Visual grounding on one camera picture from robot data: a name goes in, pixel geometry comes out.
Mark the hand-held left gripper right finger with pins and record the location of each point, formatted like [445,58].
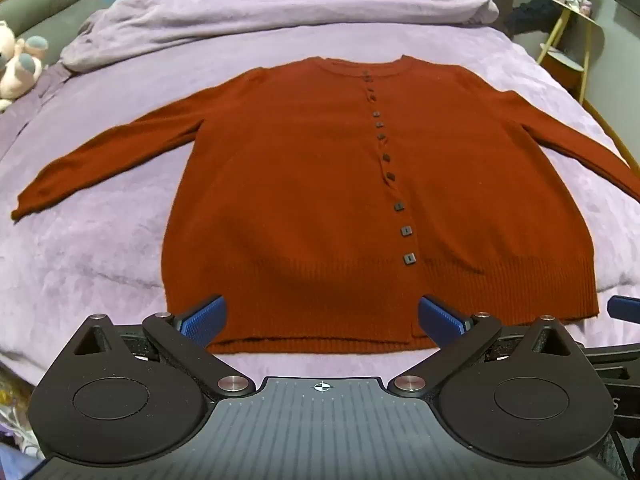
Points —
[440,317]

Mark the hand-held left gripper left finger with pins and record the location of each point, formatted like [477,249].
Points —
[202,317]

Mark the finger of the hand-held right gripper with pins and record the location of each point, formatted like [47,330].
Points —
[624,308]

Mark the red buttoned cardigan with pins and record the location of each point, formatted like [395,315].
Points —
[300,185]

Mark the purple bed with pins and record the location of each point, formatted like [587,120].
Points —
[100,240]

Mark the patterned cloth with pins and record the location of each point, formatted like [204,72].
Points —
[15,410]

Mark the yellow side table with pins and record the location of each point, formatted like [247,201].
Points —
[554,35]

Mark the dark cloth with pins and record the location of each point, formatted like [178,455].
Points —
[530,12]

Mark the white and pink plush toy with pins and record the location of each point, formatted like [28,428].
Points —
[17,67]

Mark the purple fleece blanket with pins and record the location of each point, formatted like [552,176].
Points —
[275,10]

